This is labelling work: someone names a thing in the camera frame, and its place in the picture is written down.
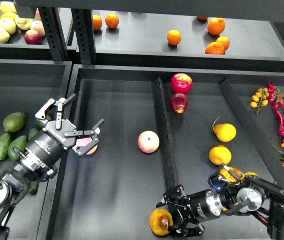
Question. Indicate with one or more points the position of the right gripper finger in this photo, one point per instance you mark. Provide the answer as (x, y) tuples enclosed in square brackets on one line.
[(175, 196), (182, 228)]

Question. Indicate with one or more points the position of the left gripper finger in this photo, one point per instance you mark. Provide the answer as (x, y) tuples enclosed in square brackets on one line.
[(75, 133), (59, 104)]

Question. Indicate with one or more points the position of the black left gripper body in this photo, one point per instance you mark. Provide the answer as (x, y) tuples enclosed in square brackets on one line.
[(47, 146)]

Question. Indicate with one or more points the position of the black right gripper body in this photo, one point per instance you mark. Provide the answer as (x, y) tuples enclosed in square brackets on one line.
[(199, 207)]

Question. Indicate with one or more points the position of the yellow pear with brown end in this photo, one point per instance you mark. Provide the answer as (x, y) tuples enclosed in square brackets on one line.
[(160, 221)]

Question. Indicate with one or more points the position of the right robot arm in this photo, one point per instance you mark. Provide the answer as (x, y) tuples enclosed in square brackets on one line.
[(230, 193)]

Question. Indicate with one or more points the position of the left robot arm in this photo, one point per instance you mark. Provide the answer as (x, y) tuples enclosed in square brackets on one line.
[(15, 183)]

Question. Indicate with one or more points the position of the dark green avocado top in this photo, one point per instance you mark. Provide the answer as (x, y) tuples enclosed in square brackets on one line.
[(42, 123)]

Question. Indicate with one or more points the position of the dark avocado middle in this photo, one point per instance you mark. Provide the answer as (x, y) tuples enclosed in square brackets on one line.
[(32, 132)]

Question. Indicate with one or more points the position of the green avocado centre pile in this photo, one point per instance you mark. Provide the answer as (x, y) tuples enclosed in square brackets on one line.
[(16, 147)]

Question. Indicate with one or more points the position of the light green avocado top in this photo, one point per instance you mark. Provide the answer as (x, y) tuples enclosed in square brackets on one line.
[(14, 122)]

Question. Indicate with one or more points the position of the round yellow pear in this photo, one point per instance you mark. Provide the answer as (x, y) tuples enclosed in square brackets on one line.
[(220, 155)]

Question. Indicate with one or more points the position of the yellow pear brown spot right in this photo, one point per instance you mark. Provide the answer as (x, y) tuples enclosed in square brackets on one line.
[(250, 174)]

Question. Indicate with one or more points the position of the yellow pear with stem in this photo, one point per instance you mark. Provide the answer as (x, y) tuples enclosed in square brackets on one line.
[(224, 132)]

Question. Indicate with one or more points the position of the pink apple in left section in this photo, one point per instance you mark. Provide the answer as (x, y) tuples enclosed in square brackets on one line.
[(87, 142)]

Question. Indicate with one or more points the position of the black tray divider left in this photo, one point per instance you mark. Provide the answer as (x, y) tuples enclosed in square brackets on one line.
[(164, 132)]

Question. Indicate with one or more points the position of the black tray divider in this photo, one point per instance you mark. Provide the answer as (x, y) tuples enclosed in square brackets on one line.
[(256, 135), (164, 132)]

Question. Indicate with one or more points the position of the black left tray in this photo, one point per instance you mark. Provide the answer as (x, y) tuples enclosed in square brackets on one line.
[(25, 85)]

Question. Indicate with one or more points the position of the black tray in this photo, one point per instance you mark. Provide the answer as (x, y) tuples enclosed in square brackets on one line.
[(111, 194), (25, 85)]

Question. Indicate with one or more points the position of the black middle tray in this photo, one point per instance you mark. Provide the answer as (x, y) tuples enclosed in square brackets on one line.
[(111, 194)]

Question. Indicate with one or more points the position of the pink apple centre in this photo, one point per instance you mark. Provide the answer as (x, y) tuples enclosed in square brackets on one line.
[(148, 142)]

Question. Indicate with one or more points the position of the red apple on left shelf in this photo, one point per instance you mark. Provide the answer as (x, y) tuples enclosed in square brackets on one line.
[(33, 37)]

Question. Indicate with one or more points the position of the black tray divider right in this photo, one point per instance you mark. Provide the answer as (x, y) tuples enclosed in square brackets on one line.
[(256, 135)]

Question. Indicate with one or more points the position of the pale pink apple on shelf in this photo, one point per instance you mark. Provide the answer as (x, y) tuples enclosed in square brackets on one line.
[(37, 25)]

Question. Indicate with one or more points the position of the dark red apple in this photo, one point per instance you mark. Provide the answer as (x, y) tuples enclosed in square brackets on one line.
[(179, 103)]

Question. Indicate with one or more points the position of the yellow apple with stem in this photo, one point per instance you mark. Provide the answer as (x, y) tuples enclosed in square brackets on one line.
[(23, 23)]

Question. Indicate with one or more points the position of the yellow apple middle shelf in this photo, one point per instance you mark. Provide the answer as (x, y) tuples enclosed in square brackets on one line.
[(9, 25)]

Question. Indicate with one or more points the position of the yellow lemon on shelf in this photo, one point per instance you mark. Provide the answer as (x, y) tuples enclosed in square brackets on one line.
[(9, 15)]

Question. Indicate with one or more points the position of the bright red apple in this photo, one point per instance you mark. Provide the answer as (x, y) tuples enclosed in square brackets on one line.
[(181, 83)]

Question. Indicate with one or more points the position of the orange on shelf far left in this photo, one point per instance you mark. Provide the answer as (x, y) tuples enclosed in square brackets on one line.
[(97, 22)]

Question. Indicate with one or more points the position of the pale yellow apple top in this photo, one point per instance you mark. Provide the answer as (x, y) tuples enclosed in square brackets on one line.
[(7, 7)]

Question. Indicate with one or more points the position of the black shelf post left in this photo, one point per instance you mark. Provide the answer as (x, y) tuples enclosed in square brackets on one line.
[(54, 32)]

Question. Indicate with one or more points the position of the black shelf post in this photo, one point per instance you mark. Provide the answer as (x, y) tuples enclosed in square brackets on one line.
[(83, 25), (54, 32)]

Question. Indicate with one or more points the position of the black shelf post right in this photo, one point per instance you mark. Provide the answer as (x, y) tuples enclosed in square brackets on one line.
[(83, 25)]

